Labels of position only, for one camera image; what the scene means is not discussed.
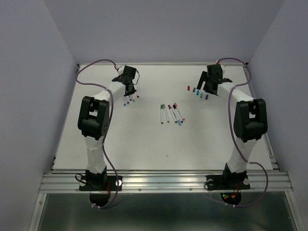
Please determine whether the light blue marker pen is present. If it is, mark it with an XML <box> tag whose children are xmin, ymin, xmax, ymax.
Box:
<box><xmin>122</xmin><ymin>96</ymin><xmax>127</xmax><ymax>106</ymax></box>

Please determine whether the grey green marker pen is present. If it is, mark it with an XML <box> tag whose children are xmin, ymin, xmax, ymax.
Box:
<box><xmin>163</xmin><ymin>104</ymin><xmax>170</xmax><ymax>123</ymax></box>

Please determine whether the dark red marker pen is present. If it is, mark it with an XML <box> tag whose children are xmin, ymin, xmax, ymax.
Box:
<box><xmin>168</xmin><ymin>104</ymin><xmax>178</xmax><ymax>123</ymax></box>

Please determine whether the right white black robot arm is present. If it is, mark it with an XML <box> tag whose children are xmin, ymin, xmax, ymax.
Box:
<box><xmin>197</xmin><ymin>63</ymin><xmax>268</xmax><ymax>191</ymax></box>

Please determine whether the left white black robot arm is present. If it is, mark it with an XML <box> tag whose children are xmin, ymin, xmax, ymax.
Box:
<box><xmin>77</xmin><ymin>65</ymin><xmax>139</xmax><ymax>190</ymax></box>

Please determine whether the black marker pen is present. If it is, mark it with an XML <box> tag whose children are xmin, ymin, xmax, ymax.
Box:
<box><xmin>173</xmin><ymin>105</ymin><xmax>184</xmax><ymax>123</ymax></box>

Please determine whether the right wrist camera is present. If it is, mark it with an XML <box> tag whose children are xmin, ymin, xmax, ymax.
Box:
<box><xmin>216</xmin><ymin>61</ymin><xmax>226</xmax><ymax>76</ymax></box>

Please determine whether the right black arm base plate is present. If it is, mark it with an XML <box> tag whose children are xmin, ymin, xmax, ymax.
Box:
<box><xmin>206</xmin><ymin>175</ymin><xmax>251</xmax><ymax>191</ymax></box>

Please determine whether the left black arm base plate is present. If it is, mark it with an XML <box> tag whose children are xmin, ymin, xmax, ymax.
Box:
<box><xmin>75</xmin><ymin>175</ymin><xmax>123</xmax><ymax>192</ymax></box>

